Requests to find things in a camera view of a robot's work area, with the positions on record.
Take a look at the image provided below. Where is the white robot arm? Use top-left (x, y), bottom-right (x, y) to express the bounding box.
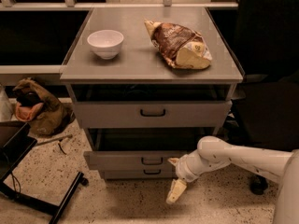
top-left (166, 136), bottom-right (299, 224)

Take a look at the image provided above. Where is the brown cloth bag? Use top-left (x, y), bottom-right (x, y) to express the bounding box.
top-left (13, 78), bottom-right (73, 135)

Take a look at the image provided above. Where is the grey drawer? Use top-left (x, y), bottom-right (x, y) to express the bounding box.
top-left (84, 150), bottom-right (186, 171)
top-left (99, 170), bottom-right (176, 180)
top-left (74, 101), bottom-right (232, 129)

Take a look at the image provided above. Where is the grey top drawer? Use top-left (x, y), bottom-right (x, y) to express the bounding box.
top-left (74, 101), bottom-right (232, 129)

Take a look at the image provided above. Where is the grey drawer cabinet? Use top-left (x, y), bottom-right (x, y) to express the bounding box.
top-left (59, 7), bottom-right (245, 151)

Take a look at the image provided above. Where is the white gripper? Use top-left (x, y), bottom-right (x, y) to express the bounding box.
top-left (166, 154), bottom-right (199, 204)

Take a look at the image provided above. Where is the black metal stand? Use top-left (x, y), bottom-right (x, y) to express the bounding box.
top-left (0, 121), bottom-right (89, 224)

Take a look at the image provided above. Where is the white ceramic bowl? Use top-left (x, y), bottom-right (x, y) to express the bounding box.
top-left (87, 30), bottom-right (124, 60)

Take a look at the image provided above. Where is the grey bottom drawer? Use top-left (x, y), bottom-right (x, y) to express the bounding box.
top-left (99, 170), bottom-right (176, 180)

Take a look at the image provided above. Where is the brown chip bag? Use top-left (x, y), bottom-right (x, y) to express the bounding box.
top-left (144, 20), bottom-right (212, 70)

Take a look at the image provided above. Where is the black office chair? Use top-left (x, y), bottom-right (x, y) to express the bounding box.
top-left (214, 0), bottom-right (299, 196)

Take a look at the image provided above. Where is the grey metal rod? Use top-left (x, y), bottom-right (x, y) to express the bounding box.
top-left (36, 134), bottom-right (73, 146)

